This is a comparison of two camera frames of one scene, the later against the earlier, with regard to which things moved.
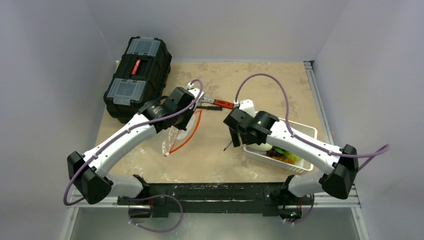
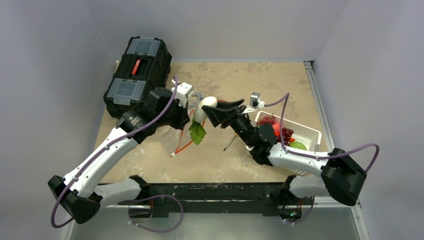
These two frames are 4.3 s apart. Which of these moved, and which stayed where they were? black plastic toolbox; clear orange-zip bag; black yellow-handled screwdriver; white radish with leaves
Moved: clear orange-zip bag; white radish with leaves
Stayed: black plastic toolbox; black yellow-handled screwdriver
